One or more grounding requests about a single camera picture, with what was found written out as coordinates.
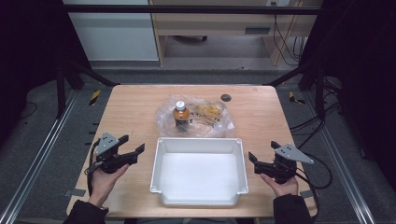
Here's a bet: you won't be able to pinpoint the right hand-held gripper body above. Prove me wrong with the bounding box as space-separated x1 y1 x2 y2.
253 143 315 185

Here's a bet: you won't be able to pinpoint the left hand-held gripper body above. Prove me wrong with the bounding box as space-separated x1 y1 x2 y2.
94 131 139 175

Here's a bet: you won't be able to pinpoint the person's right hand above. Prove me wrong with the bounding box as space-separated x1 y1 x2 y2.
260 173 300 198

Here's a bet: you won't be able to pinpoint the person's left hand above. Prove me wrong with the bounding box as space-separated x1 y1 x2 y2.
88 163 131 208

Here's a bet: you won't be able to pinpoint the clear plastic bag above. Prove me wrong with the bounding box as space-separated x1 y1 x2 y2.
155 94 235 139

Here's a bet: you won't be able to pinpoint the yellow black floor tape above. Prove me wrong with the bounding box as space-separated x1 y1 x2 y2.
287 91 306 105
89 89 103 107

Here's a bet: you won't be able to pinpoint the orange bottle with white cap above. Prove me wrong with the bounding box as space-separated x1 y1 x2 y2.
172 100 191 132

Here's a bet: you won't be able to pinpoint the white plastic bin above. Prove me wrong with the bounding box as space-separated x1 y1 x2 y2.
149 136 249 208

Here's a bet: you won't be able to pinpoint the yellow snack packet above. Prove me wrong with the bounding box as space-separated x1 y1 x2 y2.
193 104 224 121

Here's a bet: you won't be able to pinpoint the black metal stand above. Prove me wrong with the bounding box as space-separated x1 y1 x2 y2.
55 60 121 119
263 60 327 121

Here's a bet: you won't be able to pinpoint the white cabinet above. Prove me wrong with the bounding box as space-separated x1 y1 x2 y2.
62 0 160 63

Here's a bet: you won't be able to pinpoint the black curtain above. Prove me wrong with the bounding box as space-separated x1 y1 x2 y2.
300 0 396 188
0 0 92 147

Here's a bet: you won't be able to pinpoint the left hand-held gripper cable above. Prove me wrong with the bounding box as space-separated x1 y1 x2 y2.
84 139 101 198

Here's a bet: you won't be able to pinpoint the hand-held gripper cable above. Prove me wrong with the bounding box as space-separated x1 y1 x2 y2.
84 139 101 198
294 151 333 220

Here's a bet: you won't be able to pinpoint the black floor cables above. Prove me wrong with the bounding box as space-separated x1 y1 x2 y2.
289 77 343 151

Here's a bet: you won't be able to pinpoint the right hand-held gripper cable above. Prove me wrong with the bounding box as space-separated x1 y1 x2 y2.
294 151 333 220

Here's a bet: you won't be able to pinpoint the aluminium floor rail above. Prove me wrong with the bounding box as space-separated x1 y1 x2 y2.
0 89 79 224
302 90 377 224

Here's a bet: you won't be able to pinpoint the black hanging cables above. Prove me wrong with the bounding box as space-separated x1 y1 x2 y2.
271 1 308 67

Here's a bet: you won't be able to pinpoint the black frame crossbar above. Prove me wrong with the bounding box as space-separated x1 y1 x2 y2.
64 4 322 15

